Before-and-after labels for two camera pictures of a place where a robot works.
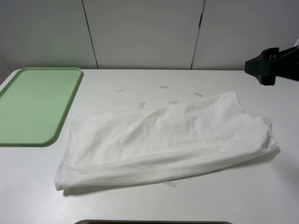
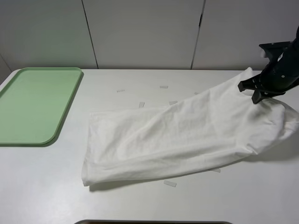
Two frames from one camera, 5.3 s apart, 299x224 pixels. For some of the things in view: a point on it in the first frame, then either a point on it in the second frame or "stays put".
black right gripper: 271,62 → 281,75
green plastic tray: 34,105 stays put
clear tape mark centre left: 141,105 stays put
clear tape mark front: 170,184 stays put
